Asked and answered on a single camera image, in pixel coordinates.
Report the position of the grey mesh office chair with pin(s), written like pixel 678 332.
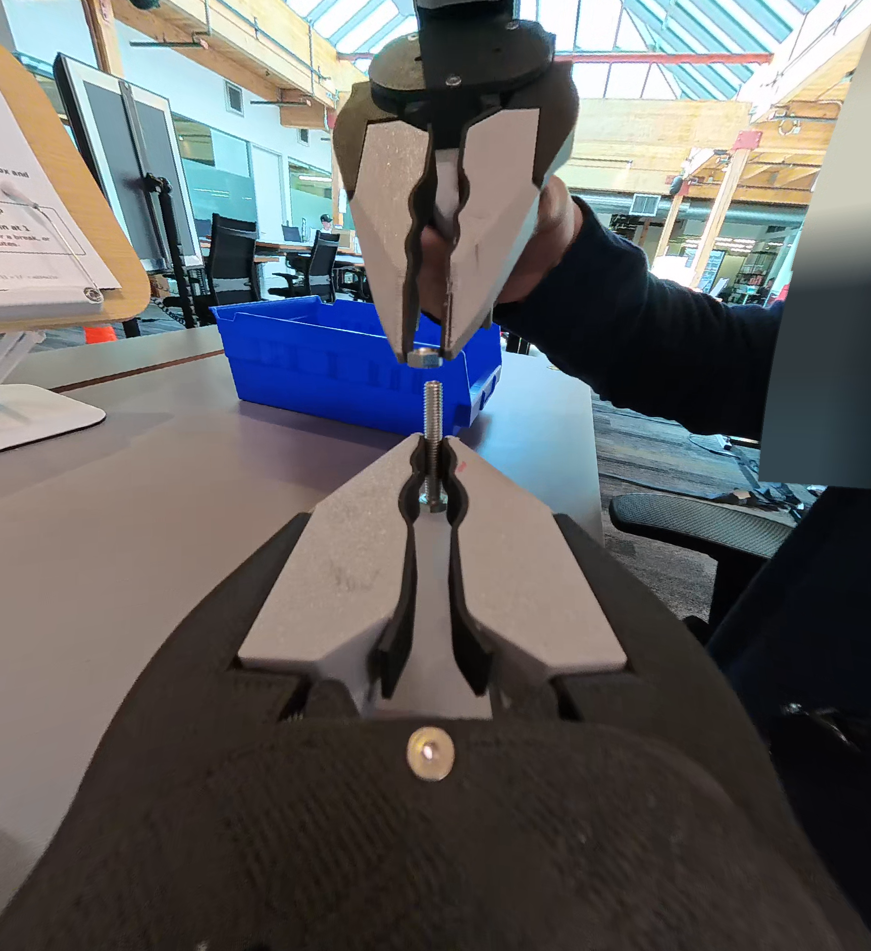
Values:
pixel 702 520

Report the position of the grey monitor panel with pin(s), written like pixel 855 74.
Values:
pixel 116 148

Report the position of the white instruction sheet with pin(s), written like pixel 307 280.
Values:
pixel 4 186

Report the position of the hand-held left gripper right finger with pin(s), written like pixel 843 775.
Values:
pixel 539 594

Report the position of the person's right forearm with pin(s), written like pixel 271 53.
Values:
pixel 665 334

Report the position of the silver hex nut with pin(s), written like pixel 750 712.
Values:
pixel 424 358

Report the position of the person's right hand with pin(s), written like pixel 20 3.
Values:
pixel 554 230

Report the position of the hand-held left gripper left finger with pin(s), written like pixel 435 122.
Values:
pixel 331 587

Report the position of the person's dark clothing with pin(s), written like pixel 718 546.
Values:
pixel 836 594

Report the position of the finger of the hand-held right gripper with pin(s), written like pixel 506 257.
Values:
pixel 383 208
pixel 502 186

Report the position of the blue plastic bin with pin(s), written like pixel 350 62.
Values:
pixel 316 364

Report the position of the silver bolt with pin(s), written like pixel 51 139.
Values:
pixel 433 416

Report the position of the wooden board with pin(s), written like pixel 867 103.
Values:
pixel 117 245

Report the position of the white document stand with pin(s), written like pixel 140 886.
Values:
pixel 34 423

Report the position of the orange traffic cone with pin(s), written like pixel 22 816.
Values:
pixel 101 333

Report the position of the black office chair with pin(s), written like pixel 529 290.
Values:
pixel 235 260
pixel 316 267

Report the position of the black monitor stand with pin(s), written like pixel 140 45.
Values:
pixel 171 245

